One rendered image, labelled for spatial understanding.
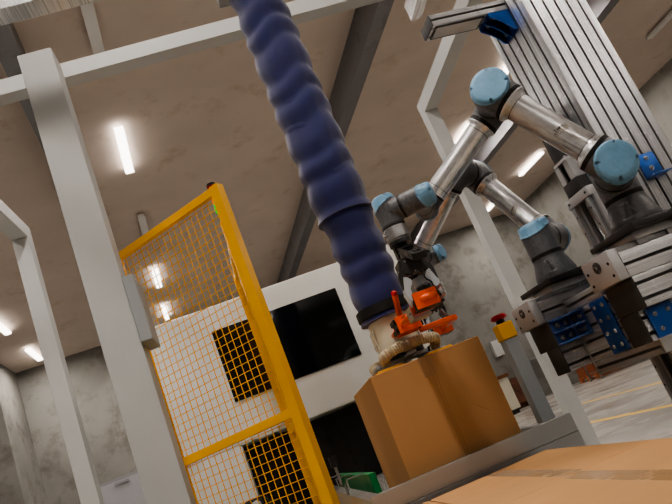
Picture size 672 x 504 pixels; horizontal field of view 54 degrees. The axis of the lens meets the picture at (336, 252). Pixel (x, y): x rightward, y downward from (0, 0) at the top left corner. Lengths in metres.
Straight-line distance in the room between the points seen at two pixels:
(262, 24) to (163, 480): 1.91
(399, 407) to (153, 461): 1.09
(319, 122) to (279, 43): 0.40
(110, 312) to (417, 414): 1.40
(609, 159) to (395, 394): 0.98
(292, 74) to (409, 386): 1.36
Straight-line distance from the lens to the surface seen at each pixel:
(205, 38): 4.19
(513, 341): 2.90
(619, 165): 1.97
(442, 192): 2.16
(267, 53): 2.93
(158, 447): 2.85
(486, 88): 2.06
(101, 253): 3.06
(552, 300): 2.42
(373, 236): 2.57
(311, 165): 2.67
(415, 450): 2.23
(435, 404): 2.25
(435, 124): 5.84
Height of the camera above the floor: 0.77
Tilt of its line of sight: 16 degrees up
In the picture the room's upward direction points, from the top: 22 degrees counter-clockwise
